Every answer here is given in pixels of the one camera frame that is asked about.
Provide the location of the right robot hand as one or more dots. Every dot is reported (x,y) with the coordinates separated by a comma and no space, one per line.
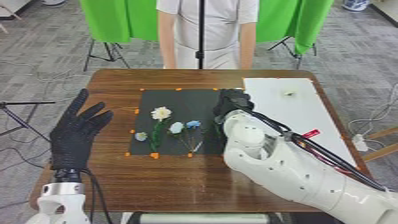
(233,100)

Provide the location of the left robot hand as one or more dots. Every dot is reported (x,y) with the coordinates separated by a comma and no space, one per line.
(73,140)

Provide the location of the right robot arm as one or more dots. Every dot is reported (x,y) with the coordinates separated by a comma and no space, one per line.
(267,160)

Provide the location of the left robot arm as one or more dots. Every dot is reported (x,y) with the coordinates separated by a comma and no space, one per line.
(59,206)

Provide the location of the dark mat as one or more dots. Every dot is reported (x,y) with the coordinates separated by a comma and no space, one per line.
(189,106)

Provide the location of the person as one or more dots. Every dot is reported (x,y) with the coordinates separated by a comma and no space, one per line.
(228,26)

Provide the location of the black tripod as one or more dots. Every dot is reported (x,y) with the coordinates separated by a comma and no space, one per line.
(24,124)

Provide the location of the white sheet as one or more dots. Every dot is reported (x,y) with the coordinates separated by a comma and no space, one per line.
(296,113)

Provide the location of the white flower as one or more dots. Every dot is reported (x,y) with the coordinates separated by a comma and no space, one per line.
(160,113)

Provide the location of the black stand pole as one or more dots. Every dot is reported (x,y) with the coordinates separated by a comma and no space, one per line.
(201,33)

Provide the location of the white power strip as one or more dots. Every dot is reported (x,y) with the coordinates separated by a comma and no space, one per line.
(359,142)

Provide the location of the pale grey bar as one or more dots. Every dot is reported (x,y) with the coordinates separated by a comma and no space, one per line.
(201,218)

